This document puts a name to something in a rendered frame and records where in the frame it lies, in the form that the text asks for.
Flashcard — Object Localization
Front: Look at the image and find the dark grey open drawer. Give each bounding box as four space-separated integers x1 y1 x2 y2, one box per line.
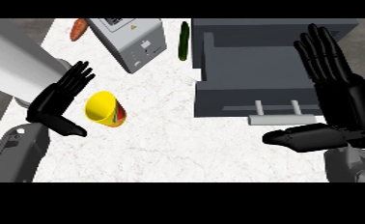
190 18 360 119

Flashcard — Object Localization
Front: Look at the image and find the yellow cup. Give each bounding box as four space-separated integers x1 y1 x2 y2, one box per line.
84 90 128 128

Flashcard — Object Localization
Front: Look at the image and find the green cucumber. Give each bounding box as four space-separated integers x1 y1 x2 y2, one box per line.
177 20 190 62

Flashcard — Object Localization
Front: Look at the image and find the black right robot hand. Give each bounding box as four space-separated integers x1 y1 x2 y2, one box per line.
261 23 365 154

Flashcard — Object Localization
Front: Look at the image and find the large pale grey cylinder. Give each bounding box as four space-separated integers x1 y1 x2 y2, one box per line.
0 18 72 109

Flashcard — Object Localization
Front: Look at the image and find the orange carrot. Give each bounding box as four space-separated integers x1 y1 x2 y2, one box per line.
68 18 90 42

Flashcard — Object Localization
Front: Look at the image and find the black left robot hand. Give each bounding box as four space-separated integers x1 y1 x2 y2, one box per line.
23 60 97 138

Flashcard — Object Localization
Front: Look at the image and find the grey box appliance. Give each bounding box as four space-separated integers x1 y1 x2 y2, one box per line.
84 18 168 74

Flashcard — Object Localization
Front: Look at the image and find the pale grey drawer handle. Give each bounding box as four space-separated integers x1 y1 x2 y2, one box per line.
246 99 317 126

